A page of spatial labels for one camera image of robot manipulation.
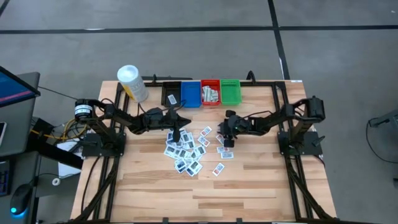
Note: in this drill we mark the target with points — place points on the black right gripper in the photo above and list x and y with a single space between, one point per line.
236 126

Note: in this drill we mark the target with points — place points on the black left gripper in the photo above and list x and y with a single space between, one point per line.
176 137

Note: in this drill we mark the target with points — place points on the white packet red print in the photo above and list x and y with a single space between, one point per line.
219 139
203 141
206 131
218 169
227 155
222 149

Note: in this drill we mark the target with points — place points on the green striped strip packet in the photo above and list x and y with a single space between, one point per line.
216 96
209 95
205 93
213 93

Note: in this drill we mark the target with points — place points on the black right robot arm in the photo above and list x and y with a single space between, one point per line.
270 119

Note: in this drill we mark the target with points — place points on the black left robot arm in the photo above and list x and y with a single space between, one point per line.
124 116

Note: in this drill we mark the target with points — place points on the blue plastic bin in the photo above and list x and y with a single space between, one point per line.
191 93

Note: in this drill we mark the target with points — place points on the black plastic bin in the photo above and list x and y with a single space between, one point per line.
166 90

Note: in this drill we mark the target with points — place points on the green plastic bin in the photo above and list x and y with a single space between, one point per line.
230 91

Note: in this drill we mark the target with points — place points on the red plastic bin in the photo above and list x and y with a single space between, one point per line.
211 83

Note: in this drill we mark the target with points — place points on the white wipes canister yellow stripe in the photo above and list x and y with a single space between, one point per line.
133 82

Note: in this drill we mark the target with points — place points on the white paper sheet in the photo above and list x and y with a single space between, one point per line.
66 168

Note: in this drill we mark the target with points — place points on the white tape roll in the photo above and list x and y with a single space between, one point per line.
53 181

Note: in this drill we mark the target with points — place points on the grey floor stand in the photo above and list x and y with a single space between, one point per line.
385 119

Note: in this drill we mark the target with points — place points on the laptop with blue screen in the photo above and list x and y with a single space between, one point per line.
18 124

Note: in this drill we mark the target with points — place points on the monitor with blue screen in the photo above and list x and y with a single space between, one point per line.
15 88

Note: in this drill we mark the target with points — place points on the black computer mouse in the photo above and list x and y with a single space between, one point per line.
21 197

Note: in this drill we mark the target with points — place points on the smartphone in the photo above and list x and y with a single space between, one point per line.
2 133

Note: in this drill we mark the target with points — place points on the black keyboard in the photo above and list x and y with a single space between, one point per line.
3 180

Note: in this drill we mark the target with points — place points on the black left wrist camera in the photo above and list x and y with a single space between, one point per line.
170 117

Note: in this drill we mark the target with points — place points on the black aluminium table frame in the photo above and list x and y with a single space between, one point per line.
155 84

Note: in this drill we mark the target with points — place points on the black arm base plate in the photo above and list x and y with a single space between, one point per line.
93 151
311 149

